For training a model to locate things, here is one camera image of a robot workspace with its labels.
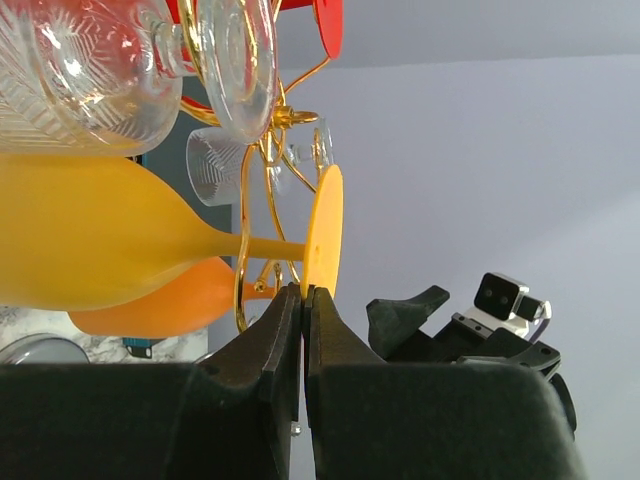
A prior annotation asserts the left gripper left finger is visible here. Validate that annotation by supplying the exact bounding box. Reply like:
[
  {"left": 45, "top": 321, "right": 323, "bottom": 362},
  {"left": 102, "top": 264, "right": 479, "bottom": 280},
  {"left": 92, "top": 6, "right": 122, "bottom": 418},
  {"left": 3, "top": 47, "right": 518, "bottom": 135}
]
[{"left": 1, "top": 285, "right": 301, "bottom": 479}]

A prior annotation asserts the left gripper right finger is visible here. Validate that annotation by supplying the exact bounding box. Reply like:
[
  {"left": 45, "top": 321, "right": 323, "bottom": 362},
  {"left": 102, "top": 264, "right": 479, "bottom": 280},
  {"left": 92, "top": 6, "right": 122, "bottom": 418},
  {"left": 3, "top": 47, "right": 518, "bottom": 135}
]
[{"left": 304, "top": 288, "right": 587, "bottom": 479}]

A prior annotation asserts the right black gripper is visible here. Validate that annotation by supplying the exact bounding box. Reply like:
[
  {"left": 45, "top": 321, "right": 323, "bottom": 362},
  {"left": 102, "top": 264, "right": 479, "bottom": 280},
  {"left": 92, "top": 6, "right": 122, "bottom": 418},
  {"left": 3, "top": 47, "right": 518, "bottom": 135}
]
[{"left": 366, "top": 285, "right": 578, "bottom": 436}]

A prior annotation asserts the orange wine glass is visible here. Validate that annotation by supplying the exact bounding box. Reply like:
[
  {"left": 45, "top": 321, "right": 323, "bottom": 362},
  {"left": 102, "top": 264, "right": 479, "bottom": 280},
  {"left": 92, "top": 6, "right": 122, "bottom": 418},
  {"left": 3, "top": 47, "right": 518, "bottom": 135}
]
[{"left": 67, "top": 256, "right": 281, "bottom": 338}]

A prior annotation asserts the yellow wine glass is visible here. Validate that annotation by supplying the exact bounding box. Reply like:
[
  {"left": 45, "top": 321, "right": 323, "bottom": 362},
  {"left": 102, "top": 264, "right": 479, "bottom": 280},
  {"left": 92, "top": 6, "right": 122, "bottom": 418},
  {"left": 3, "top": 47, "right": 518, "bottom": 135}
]
[{"left": 1, "top": 154, "right": 344, "bottom": 311}]

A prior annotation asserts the right clear wine glass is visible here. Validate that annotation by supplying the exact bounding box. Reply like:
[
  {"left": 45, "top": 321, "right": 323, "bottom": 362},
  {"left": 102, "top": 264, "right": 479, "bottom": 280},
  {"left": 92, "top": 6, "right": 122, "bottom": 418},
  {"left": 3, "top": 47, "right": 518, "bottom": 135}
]
[{"left": 185, "top": 118, "right": 337, "bottom": 208}]

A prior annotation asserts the clear wine glass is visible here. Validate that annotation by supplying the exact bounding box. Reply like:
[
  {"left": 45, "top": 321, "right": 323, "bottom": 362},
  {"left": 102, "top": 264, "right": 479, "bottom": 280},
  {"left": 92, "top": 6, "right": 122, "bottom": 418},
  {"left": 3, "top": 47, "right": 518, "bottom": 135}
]
[
  {"left": 1, "top": 1, "right": 277, "bottom": 156},
  {"left": 185, "top": 118, "right": 337, "bottom": 208}
]

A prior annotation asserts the left red wine glass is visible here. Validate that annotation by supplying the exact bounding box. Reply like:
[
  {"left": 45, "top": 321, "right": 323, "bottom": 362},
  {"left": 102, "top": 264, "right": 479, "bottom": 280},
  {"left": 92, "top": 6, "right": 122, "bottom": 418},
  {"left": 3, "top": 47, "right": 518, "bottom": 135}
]
[{"left": 271, "top": 0, "right": 344, "bottom": 60}]

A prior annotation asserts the left clear wine glass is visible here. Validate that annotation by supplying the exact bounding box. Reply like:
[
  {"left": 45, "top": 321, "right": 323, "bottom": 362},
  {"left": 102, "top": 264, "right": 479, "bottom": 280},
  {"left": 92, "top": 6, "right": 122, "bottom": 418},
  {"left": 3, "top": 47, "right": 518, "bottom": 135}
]
[{"left": 1, "top": 1, "right": 277, "bottom": 156}]

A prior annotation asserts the chrome wire glass rack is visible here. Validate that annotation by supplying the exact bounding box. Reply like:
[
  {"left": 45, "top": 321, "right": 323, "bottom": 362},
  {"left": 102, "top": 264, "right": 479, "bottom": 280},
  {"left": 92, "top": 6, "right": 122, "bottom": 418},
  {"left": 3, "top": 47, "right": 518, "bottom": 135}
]
[{"left": 1, "top": 334, "right": 90, "bottom": 365}]

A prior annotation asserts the gold wire wine glass rack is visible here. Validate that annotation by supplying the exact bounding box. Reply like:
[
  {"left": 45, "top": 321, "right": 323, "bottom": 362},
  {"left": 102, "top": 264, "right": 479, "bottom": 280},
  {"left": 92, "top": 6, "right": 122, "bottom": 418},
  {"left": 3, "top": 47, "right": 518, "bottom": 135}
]
[{"left": 177, "top": 0, "right": 336, "bottom": 334}]

